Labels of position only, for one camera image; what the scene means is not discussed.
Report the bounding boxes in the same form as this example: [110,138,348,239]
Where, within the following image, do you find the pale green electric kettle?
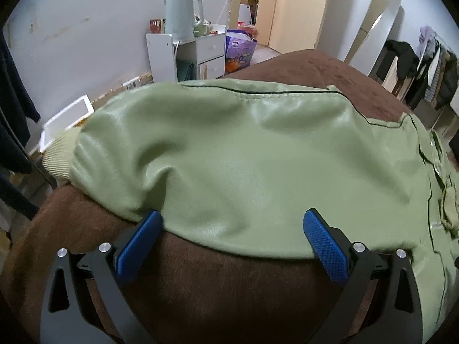
[164,0,205,41]

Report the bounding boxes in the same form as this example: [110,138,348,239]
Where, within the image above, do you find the beige wooden door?
[257,0,332,56]

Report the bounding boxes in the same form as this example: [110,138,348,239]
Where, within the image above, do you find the wooden chair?
[382,57,406,95]

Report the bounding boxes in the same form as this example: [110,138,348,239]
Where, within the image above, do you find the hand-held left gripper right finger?
[302,208,424,344]

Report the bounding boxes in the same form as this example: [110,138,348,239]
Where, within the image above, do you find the white framed leaning mirror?
[343,0,401,76]

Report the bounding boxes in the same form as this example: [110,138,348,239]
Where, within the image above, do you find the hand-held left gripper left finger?
[40,210,166,344]

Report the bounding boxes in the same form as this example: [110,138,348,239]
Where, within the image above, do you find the purple shopping bag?
[225,30,258,74]

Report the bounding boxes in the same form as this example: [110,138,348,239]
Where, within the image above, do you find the cardboard box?
[238,0,259,26]

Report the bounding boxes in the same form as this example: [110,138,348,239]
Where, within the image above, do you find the light green leather jacket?
[42,79,459,344]

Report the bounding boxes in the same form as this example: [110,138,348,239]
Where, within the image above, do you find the clothes rack with garments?
[405,25,459,112]

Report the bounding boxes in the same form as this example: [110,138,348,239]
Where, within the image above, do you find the dark hanging clothes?
[0,29,42,230]

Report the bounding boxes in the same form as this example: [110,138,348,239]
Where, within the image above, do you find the black jacket on chair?
[376,39,420,79]

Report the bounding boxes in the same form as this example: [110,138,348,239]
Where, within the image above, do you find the brown fleece blanket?
[0,48,459,344]

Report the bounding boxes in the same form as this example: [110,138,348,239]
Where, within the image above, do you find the white bedside cabinet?
[145,25,227,85]

